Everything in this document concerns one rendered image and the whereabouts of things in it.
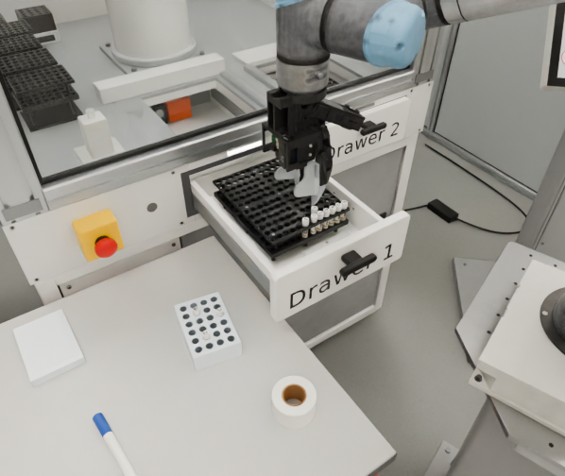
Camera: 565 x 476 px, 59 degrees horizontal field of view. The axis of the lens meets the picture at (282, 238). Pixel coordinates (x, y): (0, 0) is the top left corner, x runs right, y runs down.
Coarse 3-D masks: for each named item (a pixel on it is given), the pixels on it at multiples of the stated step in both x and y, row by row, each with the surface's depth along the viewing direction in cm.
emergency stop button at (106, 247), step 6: (102, 240) 89; (108, 240) 90; (114, 240) 91; (96, 246) 89; (102, 246) 89; (108, 246) 90; (114, 246) 91; (96, 252) 90; (102, 252) 90; (108, 252) 90; (114, 252) 91
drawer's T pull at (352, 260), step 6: (348, 252) 85; (354, 252) 85; (342, 258) 85; (348, 258) 84; (354, 258) 84; (360, 258) 84; (366, 258) 84; (372, 258) 84; (348, 264) 83; (354, 264) 83; (360, 264) 83; (366, 264) 84; (342, 270) 82; (348, 270) 82; (354, 270) 83; (342, 276) 82
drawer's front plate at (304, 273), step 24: (408, 216) 90; (360, 240) 85; (384, 240) 90; (288, 264) 80; (312, 264) 81; (336, 264) 86; (384, 264) 95; (288, 288) 82; (336, 288) 90; (288, 312) 86
